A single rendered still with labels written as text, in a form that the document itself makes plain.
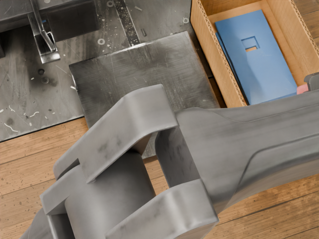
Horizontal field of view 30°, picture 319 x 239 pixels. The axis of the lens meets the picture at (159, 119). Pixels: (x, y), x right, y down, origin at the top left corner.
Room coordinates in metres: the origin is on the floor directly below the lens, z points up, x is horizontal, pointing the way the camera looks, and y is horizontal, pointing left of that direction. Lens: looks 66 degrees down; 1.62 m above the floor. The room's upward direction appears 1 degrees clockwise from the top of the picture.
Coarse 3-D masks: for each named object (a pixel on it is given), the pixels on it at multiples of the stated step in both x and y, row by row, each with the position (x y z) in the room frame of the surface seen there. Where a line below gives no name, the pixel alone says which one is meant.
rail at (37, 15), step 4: (32, 0) 0.44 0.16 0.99; (32, 4) 0.43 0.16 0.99; (36, 4) 0.43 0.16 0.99; (36, 8) 0.42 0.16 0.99; (36, 12) 0.42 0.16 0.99; (36, 16) 0.41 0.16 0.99; (40, 20) 0.41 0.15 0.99; (40, 24) 0.40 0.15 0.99; (40, 28) 0.40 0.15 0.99; (40, 32) 0.39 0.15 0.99
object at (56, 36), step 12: (48, 12) 0.43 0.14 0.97; (60, 12) 0.43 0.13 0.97; (72, 12) 0.44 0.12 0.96; (84, 12) 0.44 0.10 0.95; (96, 12) 0.45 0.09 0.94; (12, 24) 0.41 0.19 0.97; (24, 24) 0.42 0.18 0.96; (60, 24) 0.43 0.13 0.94; (72, 24) 0.44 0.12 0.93; (84, 24) 0.44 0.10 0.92; (96, 24) 0.45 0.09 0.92; (60, 36) 0.43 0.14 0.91; (72, 36) 0.44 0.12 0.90; (0, 48) 0.40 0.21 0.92
